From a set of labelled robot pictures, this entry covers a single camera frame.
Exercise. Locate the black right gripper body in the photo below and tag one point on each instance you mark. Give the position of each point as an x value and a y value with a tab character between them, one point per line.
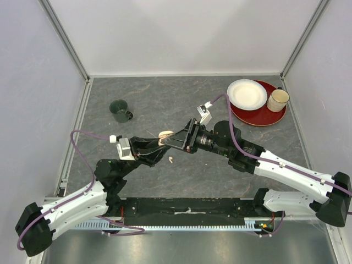
191	146

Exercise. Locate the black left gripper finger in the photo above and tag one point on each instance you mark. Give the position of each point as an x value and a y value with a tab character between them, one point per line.
140	144
151	156

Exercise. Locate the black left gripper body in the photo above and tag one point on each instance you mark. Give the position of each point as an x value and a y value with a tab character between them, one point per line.
136	158

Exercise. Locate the beige earbud charging case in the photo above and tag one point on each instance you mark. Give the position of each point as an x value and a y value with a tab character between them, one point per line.
162	135

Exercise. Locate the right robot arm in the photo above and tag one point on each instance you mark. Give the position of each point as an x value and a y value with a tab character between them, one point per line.
326	196

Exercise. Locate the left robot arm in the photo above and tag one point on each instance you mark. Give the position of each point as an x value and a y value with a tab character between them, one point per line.
38	226

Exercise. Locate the dark green mug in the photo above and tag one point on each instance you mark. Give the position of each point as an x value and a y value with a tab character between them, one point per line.
120	112

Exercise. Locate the white plate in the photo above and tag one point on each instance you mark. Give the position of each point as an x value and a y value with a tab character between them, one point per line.
248	95

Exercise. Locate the red round tray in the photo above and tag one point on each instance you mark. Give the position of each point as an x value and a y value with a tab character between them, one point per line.
263	116

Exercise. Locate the beige patterned cup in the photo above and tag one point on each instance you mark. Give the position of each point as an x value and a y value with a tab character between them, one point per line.
277	100

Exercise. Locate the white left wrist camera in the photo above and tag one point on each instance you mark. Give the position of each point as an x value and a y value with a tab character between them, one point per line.
123	147

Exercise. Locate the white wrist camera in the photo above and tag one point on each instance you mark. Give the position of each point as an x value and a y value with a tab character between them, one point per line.
123	147
204	112

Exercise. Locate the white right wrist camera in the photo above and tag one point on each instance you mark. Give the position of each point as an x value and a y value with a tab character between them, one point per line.
204	112

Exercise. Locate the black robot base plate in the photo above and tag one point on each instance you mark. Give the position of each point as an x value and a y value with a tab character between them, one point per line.
188	212

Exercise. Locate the light blue cable duct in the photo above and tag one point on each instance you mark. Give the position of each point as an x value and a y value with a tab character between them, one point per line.
97	224

